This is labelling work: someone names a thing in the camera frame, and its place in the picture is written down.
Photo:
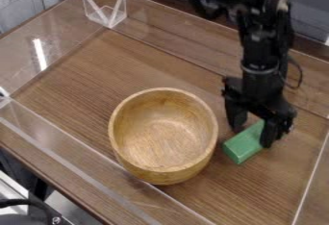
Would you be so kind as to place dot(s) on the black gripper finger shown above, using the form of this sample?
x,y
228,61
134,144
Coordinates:
x,y
236,114
269,135

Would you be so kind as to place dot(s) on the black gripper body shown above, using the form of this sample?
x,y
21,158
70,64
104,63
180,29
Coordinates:
x,y
272,108

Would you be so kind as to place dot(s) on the green rectangular block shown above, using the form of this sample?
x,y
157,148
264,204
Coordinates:
x,y
244,145

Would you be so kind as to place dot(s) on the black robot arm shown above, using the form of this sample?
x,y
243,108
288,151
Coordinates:
x,y
267,37

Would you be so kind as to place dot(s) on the brown wooden bowl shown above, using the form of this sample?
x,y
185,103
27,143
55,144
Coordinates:
x,y
164,133

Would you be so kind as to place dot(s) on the clear acrylic tray enclosure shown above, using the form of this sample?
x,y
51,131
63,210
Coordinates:
x,y
67,70

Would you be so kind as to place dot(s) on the clear acrylic corner bracket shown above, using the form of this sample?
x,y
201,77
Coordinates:
x,y
108,16

